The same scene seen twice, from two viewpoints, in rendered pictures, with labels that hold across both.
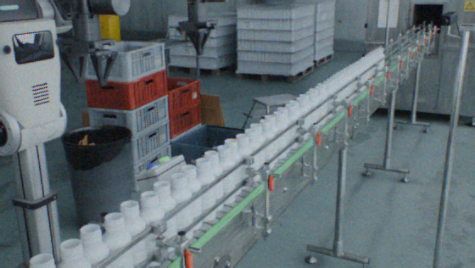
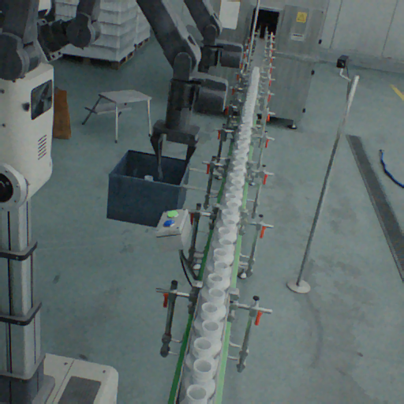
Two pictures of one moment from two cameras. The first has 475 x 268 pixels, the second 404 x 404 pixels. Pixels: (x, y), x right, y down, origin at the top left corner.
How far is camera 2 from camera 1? 0.72 m
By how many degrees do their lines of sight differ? 23
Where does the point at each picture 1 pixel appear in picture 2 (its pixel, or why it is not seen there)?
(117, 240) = (221, 312)
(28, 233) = (10, 282)
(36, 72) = (41, 125)
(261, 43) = not seen: hidden behind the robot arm
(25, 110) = (32, 166)
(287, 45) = (114, 28)
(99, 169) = not seen: outside the picture
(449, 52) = (280, 58)
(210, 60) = not seen: hidden behind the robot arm
